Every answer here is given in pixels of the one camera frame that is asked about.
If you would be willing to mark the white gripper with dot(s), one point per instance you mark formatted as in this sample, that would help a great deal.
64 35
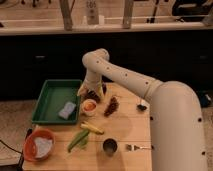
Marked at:
92 83

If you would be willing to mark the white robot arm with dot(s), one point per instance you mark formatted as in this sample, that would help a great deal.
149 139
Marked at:
176 129

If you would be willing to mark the white paper cup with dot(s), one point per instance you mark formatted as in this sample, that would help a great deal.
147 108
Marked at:
88 113

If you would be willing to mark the metal cup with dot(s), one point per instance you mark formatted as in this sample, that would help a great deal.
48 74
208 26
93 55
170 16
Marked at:
110 146

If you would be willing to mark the light blue sponge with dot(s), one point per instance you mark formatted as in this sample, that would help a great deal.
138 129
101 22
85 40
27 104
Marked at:
67 110

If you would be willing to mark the green plastic tray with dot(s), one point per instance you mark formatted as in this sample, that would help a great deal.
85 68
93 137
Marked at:
54 95

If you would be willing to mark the yellow corn cob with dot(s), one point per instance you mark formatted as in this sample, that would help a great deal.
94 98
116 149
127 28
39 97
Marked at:
92 129

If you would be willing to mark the green pepper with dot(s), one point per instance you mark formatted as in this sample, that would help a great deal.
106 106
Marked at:
77 139

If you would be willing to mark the silver fork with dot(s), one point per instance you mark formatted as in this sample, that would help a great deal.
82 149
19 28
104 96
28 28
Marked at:
131 147

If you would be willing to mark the white crumpled cloth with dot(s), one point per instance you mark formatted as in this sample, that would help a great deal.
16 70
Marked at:
43 146

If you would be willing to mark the orange bowl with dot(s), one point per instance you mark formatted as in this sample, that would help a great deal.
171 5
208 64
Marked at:
29 148

